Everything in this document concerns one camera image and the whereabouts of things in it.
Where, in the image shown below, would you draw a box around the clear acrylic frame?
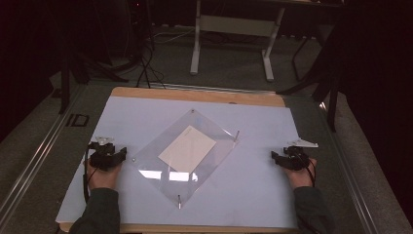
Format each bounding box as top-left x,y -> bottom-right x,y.
131,108 -> 242,210

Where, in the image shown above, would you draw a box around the black floor cables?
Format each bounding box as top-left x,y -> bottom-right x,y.
123,0 -> 196,90

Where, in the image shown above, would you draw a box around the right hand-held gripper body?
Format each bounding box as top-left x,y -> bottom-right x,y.
282,137 -> 319,172

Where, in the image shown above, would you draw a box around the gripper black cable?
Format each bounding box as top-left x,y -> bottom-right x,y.
82,142 -> 99,205
304,157 -> 318,188

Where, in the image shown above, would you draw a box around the aluminium rail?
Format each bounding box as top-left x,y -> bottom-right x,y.
318,100 -> 381,234
0,85 -> 86,225

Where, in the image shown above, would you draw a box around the cream paper card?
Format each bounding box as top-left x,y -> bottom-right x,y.
157,125 -> 217,175

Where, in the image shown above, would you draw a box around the person's left hand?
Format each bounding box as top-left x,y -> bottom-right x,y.
84,158 -> 124,191

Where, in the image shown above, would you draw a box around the white table mat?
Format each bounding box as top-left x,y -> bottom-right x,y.
55,95 -> 302,229

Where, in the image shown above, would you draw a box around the person's right hand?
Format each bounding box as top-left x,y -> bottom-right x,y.
283,157 -> 318,190

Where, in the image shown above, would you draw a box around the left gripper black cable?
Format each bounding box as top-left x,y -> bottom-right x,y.
82,142 -> 99,205

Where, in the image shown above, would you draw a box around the black tripod stand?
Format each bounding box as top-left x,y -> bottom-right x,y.
48,0 -> 131,115

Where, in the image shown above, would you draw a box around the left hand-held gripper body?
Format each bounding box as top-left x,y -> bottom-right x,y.
87,136 -> 120,172

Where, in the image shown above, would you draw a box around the white metal desk frame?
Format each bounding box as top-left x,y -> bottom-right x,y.
189,0 -> 345,83

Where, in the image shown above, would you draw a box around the wooden table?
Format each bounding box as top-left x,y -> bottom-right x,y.
58,86 -> 300,234

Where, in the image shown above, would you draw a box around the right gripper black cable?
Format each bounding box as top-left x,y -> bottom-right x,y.
304,157 -> 318,188

